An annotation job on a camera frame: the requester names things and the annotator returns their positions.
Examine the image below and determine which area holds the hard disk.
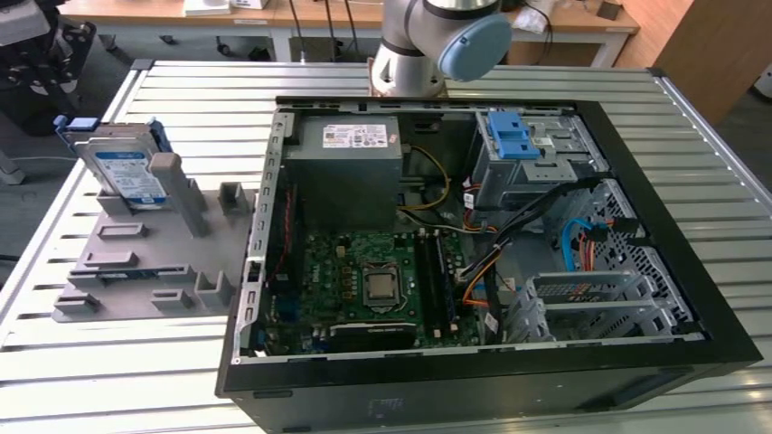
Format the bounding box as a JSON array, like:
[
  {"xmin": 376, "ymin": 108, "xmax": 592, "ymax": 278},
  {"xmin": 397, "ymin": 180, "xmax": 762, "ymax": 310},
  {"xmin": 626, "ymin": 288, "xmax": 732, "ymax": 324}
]
[{"xmin": 52, "ymin": 115, "xmax": 177, "ymax": 212}]

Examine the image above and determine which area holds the red yellow power wire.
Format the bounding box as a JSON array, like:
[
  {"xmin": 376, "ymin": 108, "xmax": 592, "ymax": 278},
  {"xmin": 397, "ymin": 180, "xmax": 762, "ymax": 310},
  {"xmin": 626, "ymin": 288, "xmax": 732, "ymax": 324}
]
[{"xmin": 577, "ymin": 219, "xmax": 641, "ymax": 275}]

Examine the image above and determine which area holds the grey metal disk bay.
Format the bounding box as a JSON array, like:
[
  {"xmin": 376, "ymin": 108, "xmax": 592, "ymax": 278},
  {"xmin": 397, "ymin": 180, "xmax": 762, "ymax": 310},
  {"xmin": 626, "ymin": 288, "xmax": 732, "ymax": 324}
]
[{"xmin": 509, "ymin": 269, "xmax": 706, "ymax": 344}]

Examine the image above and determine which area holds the wooden desk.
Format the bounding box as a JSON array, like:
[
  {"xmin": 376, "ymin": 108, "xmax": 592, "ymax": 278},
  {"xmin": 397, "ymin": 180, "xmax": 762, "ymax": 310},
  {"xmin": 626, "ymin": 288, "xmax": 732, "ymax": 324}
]
[{"xmin": 58, "ymin": 0, "xmax": 641, "ymax": 69}]

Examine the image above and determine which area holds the grey metal foot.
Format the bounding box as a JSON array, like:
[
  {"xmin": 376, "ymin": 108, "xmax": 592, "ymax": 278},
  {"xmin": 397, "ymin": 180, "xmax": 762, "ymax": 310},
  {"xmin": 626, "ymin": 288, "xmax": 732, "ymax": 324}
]
[{"xmin": 0, "ymin": 148, "xmax": 29, "ymax": 186}]

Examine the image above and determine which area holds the grey parts rack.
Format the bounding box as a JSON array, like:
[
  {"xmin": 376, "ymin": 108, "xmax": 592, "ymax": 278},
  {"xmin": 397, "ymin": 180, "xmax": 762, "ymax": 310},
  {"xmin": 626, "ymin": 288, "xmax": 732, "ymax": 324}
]
[{"xmin": 52, "ymin": 152, "xmax": 254, "ymax": 323}]

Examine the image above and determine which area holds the grey power supply unit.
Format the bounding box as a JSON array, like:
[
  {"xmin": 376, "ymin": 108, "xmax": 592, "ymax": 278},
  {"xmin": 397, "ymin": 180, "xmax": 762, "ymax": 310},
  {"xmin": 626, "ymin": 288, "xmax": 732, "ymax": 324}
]
[{"xmin": 284, "ymin": 115, "xmax": 404, "ymax": 234}]

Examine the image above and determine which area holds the green motherboard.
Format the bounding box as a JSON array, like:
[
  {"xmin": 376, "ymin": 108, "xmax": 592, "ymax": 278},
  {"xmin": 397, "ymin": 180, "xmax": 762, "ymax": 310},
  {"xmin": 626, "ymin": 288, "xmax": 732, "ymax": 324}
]
[{"xmin": 264, "ymin": 228, "xmax": 484, "ymax": 356}]

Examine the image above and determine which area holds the silver CPU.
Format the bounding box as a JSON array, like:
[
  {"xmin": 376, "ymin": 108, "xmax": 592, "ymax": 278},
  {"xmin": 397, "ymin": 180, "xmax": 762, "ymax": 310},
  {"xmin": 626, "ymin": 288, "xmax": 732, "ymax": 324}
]
[{"xmin": 364, "ymin": 270, "xmax": 398, "ymax": 302}]

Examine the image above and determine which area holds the CPU socket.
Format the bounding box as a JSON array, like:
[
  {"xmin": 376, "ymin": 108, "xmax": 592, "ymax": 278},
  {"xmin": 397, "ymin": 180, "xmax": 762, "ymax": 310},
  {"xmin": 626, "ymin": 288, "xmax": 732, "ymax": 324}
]
[{"xmin": 360, "ymin": 260, "xmax": 404, "ymax": 314}]

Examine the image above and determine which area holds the blue drive latch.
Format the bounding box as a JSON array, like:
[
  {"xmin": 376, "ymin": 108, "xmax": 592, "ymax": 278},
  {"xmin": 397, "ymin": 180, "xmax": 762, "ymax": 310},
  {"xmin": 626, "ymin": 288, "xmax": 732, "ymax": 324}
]
[{"xmin": 486, "ymin": 110, "xmax": 540, "ymax": 159}]

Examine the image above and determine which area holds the black graphics card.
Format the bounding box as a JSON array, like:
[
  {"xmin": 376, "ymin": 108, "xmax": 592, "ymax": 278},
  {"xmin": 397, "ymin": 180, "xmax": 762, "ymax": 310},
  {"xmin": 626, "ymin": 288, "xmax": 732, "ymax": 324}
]
[{"xmin": 328, "ymin": 319, "xmax": 418, "ymax": 353}]

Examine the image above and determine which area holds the grey optical drive cage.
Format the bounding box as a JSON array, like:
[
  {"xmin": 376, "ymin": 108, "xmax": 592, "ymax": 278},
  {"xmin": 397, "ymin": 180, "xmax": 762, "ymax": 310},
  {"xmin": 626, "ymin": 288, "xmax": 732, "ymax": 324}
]
[{"xmin": 469, "ymin": 108, "xmax": 610, "ymax": 212}]

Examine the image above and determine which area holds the black PC case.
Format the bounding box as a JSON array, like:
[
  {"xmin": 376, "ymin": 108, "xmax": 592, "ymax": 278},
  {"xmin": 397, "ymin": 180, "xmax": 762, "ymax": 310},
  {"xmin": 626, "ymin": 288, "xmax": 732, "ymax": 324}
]
[{"xmin": 214, "ymin": 95, "xmax": 762, "ymax": 434}]

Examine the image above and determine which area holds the wooden cabinet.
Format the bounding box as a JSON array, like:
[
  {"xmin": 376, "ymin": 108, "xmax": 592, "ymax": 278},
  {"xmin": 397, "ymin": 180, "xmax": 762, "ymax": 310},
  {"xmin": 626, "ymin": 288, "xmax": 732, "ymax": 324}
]
[{"xmin": 613, "ymin": 0, "xmax": 772, "ymax": 130}]

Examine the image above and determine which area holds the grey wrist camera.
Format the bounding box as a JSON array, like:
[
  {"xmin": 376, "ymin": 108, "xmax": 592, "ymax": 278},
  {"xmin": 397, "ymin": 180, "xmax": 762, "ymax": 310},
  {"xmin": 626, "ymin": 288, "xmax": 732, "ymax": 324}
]
[{"xmin": 0, "ymin": 0, "xmax": 53, "ymax": 46}]

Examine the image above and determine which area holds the black wire waste basket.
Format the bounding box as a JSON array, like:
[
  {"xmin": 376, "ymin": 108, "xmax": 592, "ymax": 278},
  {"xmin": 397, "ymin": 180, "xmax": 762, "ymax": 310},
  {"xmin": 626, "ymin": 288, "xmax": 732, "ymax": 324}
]
[{"xmin": 0, "ymin": 85, "xmax": 80, "ymax": 137}]

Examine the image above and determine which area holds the black cable bundle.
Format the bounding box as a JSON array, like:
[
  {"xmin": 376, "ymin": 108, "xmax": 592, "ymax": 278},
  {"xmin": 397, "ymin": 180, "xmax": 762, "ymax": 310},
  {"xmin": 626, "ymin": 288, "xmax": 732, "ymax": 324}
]
[{"xmin": 474, "ymin": 178, "xmax": 604, "ymax": 281}]

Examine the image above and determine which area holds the blue SATA wire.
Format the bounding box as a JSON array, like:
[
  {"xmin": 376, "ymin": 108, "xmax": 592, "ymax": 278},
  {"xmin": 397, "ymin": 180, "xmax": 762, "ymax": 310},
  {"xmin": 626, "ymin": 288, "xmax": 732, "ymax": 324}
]
[{"xmin": 560, "ymin": 216, "xmax": 610, "ymax": 275}]

